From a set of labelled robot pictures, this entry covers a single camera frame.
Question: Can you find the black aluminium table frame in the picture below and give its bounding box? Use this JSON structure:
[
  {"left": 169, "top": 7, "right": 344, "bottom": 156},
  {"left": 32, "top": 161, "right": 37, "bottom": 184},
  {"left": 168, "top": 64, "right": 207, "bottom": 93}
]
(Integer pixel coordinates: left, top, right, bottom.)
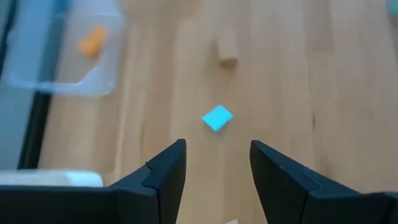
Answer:
[{"left": 0, "top": 0, "right": 53, "bottom": 170}]

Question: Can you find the clear plastic container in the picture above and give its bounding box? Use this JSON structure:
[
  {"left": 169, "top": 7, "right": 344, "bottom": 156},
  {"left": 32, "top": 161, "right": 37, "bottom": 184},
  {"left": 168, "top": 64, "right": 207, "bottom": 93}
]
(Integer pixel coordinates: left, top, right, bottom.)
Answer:
[{"left": 1, "top": 11, "right": 127, "bottom": 97}]

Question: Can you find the teal wooden block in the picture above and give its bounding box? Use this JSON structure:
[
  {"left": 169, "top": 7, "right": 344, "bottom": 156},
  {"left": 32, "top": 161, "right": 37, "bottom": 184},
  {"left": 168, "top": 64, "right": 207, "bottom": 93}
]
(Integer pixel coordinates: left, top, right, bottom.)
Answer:
[
  {"left": 386, "top": 0, "right": 398, "bottom": 18},
  {"left": 200, "top": 105, "right": 234, "bottom": 133}
]

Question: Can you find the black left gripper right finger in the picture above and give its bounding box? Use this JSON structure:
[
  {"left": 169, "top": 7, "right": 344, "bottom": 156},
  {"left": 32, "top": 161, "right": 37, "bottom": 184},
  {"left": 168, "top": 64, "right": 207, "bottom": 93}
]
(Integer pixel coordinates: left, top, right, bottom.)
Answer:
[{"left": 250, "top": 139, "right": 394, "bottom": 224}]

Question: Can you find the orange wooden block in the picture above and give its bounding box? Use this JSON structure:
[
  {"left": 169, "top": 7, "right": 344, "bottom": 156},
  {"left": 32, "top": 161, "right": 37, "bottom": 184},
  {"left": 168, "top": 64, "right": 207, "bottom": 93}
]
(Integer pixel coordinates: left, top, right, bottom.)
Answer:
[{"left": 77, "top": 26, "right": 108, "bottom": 59}]

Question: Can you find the natural wood block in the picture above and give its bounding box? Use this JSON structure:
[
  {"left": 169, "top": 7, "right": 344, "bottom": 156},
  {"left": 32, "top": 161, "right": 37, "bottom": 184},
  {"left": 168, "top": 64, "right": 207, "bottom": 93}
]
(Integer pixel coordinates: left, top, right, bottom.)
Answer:
[{"left": 214, "top": 26, "right": 240, "bottom": 66}]

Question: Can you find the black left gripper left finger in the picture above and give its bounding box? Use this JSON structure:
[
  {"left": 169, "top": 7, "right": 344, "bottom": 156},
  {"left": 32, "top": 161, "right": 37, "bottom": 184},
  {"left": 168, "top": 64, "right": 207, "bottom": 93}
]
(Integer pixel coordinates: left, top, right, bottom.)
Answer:
[{"left": 110, "top": 139, "right": 187, "bottom": 224}]

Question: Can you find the white plastic bin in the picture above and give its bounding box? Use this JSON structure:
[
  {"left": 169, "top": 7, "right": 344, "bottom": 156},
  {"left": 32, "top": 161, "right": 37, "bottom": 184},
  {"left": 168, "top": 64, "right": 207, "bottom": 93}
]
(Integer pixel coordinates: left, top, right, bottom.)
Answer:
[{"left": 0, "top": 169, "right": 104, "bottom": 188}]

